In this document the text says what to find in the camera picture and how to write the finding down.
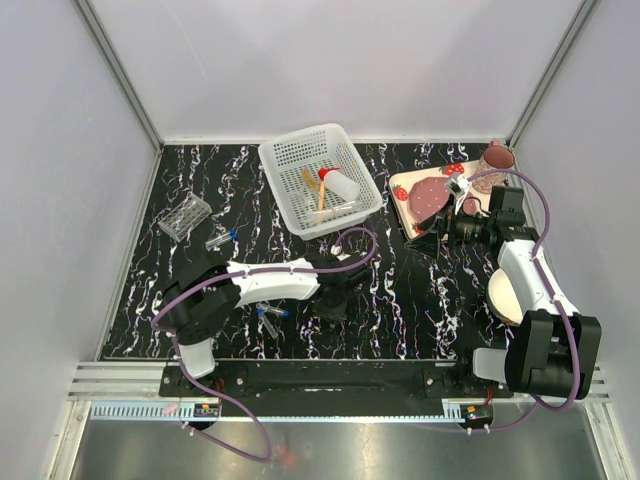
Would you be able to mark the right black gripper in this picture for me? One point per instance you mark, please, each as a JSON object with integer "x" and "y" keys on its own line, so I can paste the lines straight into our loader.
{"x": 427, "y": 244}

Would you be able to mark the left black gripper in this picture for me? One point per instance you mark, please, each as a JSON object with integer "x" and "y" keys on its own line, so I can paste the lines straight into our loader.
{"x": 336, "y": 313}

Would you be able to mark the bundle of plastic pipettes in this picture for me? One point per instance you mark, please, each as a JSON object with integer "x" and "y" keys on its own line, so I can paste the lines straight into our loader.
{"x": 330, "y": 213}

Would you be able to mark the wash bottle red cap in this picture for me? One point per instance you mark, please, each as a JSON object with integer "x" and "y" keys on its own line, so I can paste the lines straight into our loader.
{"x": 339, "y": 184}

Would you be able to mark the blue cap test tube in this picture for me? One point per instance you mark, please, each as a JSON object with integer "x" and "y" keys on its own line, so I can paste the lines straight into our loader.
{"x": 219, "y": 239}
{"x": 268, "y": 326}
{"x": 265, "y": 308}

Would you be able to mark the clear test tube rack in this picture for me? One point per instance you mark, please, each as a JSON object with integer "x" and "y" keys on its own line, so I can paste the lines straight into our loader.
{"x": 184, "y": 218}

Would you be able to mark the wooden test tube clamp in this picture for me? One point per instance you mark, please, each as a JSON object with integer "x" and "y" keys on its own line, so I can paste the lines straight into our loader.
{"x": 321, "y": 196}

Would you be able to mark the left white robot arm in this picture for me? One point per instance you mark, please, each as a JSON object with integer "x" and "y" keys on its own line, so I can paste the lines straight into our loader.
{"x": 205, "y": 294}

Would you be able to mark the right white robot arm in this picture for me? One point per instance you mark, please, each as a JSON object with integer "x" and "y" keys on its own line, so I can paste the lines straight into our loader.
{"x": 554, "y": 349}

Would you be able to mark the pink dotted plate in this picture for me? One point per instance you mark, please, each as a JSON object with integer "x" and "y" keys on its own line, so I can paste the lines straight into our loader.
{"x": 427, "y": 197}

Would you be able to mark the strawberry pattern tray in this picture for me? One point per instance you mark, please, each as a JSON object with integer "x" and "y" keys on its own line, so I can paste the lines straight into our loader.
{"x": 401, "y": 184}

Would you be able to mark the white bowl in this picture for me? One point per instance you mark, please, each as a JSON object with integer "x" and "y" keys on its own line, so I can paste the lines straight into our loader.
{"x": 502, "y": 300}

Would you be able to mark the pink patterned mug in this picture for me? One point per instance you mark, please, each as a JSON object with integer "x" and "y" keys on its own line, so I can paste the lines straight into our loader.
{"x": 489, "y": 169}

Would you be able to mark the white plastic perforated basket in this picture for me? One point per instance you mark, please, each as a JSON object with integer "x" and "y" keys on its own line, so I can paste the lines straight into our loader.
{"x": 319, "y": 181}

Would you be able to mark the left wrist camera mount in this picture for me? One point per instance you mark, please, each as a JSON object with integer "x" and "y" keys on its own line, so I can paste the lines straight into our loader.
{"x": 339, "y": 252}

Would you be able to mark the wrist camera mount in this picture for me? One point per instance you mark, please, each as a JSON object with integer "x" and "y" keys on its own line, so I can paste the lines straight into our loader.
{"x": 458, "y": 185}
{"x": 339, "y": 252}

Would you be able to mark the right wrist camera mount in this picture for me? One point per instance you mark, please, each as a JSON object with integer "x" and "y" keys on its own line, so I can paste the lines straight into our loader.
{"x": 458, "y": 185}

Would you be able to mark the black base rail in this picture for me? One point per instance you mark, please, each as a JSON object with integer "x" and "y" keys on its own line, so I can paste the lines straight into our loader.
{"x": 348, "y": 388}

